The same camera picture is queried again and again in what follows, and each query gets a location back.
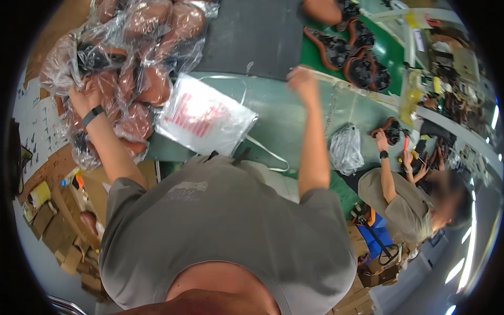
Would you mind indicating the crumpled clear plastic bag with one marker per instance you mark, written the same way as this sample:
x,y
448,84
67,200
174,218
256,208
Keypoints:
x,y
346,149

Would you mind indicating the heap of bagged brown saddles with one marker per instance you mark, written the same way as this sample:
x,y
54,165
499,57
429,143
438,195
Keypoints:
x,y
153,84

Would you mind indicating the person's body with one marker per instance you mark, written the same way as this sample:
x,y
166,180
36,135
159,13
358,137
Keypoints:
x,y
220,228

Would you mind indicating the printed paper sheets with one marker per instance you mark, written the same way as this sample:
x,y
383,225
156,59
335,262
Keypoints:
x,y
35,126

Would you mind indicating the clear bag with black saddle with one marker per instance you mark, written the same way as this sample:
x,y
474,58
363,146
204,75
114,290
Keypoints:
x,y
96,59

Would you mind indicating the black wrist band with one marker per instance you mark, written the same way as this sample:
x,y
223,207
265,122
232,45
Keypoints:
x,y
93,115

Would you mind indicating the person's right hand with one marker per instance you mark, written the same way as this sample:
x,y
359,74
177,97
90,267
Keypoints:
x,y
302,82

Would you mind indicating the person's left hand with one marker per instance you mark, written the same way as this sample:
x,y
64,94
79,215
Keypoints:
x,y
86,100

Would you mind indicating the chrome metal tube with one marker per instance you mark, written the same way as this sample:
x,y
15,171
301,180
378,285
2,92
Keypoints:
x,y
67,305

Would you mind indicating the black saddle with brown rim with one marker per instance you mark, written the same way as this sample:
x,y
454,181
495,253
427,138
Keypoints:
x,y
391,130

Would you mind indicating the blue pallet jack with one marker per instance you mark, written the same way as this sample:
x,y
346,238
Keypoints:
x,y
374,232

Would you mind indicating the person's left fingers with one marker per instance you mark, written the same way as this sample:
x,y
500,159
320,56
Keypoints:
x,y
75,91

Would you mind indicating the white red-printed plastic bags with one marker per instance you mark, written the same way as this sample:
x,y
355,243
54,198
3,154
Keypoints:
x,y
204,116

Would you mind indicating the stack of cardboard cartons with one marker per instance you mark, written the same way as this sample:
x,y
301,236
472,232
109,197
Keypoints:
x,y
354,299

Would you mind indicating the upturned black saddle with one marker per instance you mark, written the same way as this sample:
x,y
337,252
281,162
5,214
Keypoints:
x,y
334,50
381,78
363,35
348,10
359,71

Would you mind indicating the heap of cardboard pieces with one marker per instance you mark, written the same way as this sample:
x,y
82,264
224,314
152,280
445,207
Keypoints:
x,y
59,232

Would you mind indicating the cluttered workbench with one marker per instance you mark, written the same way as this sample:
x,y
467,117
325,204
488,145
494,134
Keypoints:
x,y
449,82

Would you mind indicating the dark grey mat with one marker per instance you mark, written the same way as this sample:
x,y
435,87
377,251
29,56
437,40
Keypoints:
x,y
252,35

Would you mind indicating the person's right fingers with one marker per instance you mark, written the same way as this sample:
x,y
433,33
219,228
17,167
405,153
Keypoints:
x,y
295,76

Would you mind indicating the yellow plastic cover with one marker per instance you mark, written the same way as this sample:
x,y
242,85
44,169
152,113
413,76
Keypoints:
x,y
410,98

